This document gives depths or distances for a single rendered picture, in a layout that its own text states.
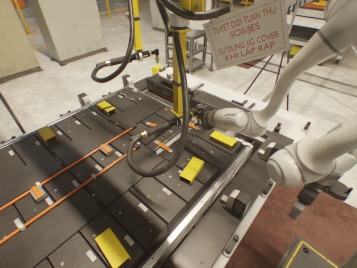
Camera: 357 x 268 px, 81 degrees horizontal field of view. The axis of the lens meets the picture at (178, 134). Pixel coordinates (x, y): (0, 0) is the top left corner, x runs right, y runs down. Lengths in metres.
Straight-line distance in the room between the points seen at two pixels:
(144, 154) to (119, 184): 0.24
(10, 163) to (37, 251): 0.64
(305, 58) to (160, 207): 0.87
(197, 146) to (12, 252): 1.03
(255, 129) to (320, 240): 1.57
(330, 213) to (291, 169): 2.07
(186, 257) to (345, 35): 1.04
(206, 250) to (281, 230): 1.29
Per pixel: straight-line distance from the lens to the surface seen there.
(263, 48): 1.08
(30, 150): 1.62
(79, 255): 1.08
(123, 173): 1.24
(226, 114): 0.99
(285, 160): 0.62
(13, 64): 5.41
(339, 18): 0.85
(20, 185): 1.42
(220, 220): 1.22
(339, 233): 2.59
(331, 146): 0.59
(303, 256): 1.93
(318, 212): 2.62
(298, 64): 0.88
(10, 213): 1.34
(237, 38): 1.06
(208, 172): 1.22
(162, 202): 1.11
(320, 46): 0.85
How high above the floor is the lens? 1.95
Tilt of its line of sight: 41 degrees down
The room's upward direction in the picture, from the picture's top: straight up
